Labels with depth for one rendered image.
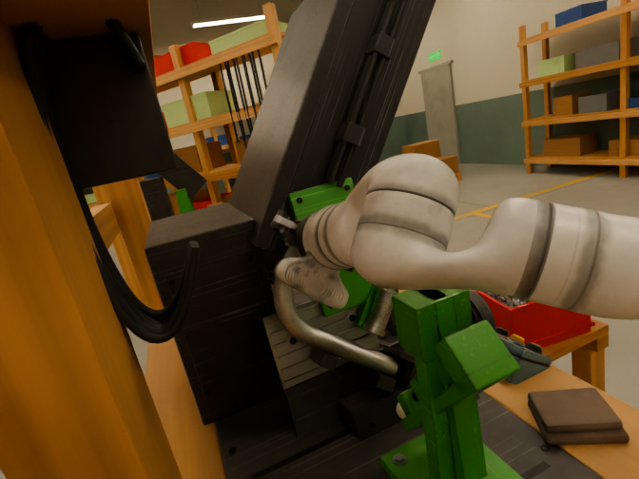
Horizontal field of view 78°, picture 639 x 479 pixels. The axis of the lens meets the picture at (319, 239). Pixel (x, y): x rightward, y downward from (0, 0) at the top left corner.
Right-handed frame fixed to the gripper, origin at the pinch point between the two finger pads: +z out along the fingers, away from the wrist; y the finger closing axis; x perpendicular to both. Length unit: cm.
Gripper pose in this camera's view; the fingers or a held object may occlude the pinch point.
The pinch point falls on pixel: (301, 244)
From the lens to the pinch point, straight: 60.3
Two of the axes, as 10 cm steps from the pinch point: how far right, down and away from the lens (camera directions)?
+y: -8.4, -4.9, -2.3
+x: -4.5, 8.7, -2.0
